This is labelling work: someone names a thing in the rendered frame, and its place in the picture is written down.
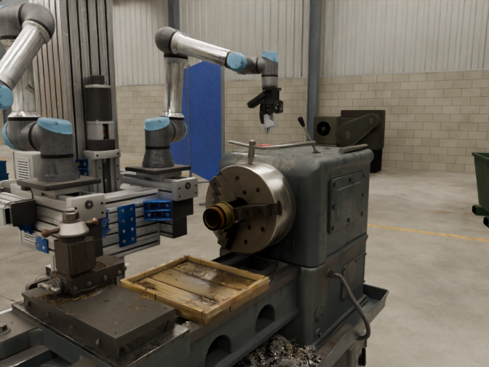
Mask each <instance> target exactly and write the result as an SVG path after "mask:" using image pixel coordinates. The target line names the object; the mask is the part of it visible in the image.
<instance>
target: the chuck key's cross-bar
mask: <svg viewBox="0 0 489 367"><path fill-rule="evenodd" d="M228 143H230V144H234V145H238V146H245V147H249V144H248V143H241V142H237V141H230V140H229V141H228ZM314 144H316V141H306V142H299V143H288V144H281V145H275V146H256V145H254V146H253V148H254V149H260V150H269V149H281V148H288V147H295V146H308V145H314Z"/></svg>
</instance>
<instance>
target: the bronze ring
mask: <svg viewBox="0 0 489 367"><path fill-rule="evenodd" d="M232 208H233V207H232V206H231V205H229V204H228V203H227V202H217V203H216V204H215V205H212V206H211V207H210V208H208V209H206V210H205V211H204V213H203V222H204V225H205V226H206V227H207V228H208V229H209V230H211V231H216V230H222V229H228V228H230V227H232V225H233V224H234V219H235V215H234V211H233V209H232Z"/></svg>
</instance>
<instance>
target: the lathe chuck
mask: <svg viewBox="0 0 489 367"><path fill-rule="evenodd" d="M247 164H248V163H244V164H239V165H231V166H228V167H225V168H223V169H222V170H220V171H221V173H222V174H223V177H224V178H225V179H226V181H227V183H228V185H229V186H230V188H231V190H232V192H233V193H234V195H235V196H236V197H241V199H240V200H239V201H238V202H236V203H234V204H233V205H231V206H232V207H233V208H237V207H239V206H242V205H244V201H246V202H247V204H248V205H254V204H275V203H278V202H279V207H280V214H279V215H272V216H268V217H266V218H251V219H245V222H243V223H240V224H239V227H238V229H237V232H236V236H235V238H234V242H233V245H232V247H231V250H232V251H233V252H236V253H240V254H254V253H257V252H259V251H261V250H263V249H266V248H268V247H270V246H272V245H274V244H276V243H277V242H279V241H280V240H281V239H282V238H283V236H284V235H285V233H286V231H287V229H288V226H289V224H290V217H291V204H290V198H289V194H288V192H287V189H286V187H285V185H284V184H283V182H282V180H281V179H280V178H279V176H278V175H277V174H276V173H275V172H274V171H273V170H271V169H269V168H268V167H266V166H264V165H261V164H258V163H253V165H254V166H251V165H247ZM213 192H214V190H213V189H212V187H211V185H210V184H209V186H208V189H207V193H206V200H205V207H206V209H208V208H210V207H211V206H212V205H213V204H212V201H214V200H215V199H214V198H213V196H212V193H213ZM277 201H278V202H277ZM278 236H279V238H278V240H276V241H275V242H273V241H274V240H275V239H276V238H277V237H278Z"/></svg>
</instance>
